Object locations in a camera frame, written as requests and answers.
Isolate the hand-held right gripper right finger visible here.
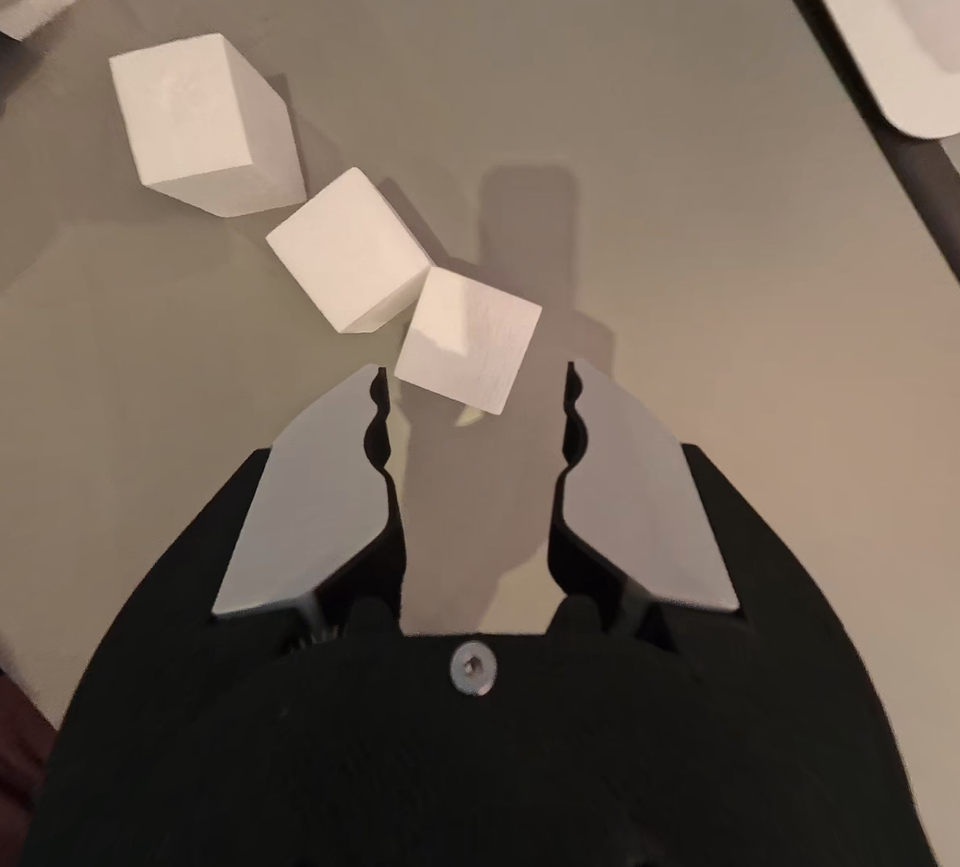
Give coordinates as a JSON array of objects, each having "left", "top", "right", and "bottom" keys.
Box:
[{"left": 549, "top": 360, "right": 741, "bottom": 639}]

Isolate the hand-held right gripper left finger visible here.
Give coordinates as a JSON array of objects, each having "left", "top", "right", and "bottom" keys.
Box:
[{"left": 211, "top": 363, "right": 406, "bottom": 639}]

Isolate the person in maroon shirt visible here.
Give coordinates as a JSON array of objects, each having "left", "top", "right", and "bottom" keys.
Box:
[{"left": 0, "top": 672, "right": 60, "bottom": 867}]

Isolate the wooden board document stand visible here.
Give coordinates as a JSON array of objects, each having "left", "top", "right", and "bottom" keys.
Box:
[{"left": 772, "top": 0, "right": 960, "bottom": 141}]

